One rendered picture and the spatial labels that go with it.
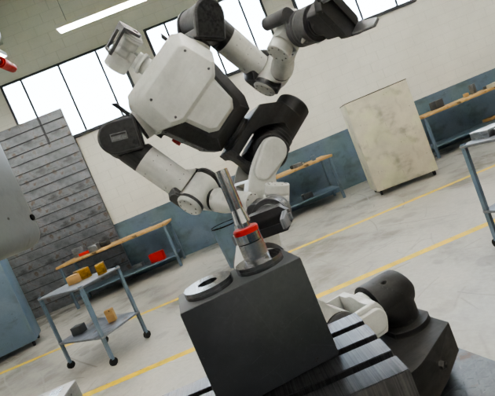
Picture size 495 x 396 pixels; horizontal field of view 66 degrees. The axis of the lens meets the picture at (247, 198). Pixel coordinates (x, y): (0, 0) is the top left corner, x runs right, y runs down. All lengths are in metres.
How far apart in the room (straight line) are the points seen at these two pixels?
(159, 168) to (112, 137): 0.15
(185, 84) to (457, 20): 9.28
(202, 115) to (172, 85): 0.11
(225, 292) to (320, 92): 8.05
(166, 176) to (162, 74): 0.28
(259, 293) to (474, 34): 9.81
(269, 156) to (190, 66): 0.34
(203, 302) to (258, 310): 0.09
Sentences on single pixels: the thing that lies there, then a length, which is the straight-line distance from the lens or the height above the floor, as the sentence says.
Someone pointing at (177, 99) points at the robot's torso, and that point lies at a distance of 1.09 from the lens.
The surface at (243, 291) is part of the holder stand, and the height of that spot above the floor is 1.11.
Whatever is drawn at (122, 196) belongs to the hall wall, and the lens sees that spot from 8.43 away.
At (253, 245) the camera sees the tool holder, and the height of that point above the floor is 1.17.
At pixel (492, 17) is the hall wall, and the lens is 10.58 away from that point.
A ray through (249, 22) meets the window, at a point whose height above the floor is 4.00.
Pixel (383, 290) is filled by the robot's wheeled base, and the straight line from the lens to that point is 1.41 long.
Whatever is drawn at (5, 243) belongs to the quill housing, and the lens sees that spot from 0.69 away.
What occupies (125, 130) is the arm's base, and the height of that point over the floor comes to 1.52.
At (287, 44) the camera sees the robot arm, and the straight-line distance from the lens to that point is 1.05.
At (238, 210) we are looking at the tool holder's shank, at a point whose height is 1.23.
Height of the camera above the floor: 1.30
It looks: 5 degrees down
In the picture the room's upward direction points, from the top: 22 degrees counter-clockwise
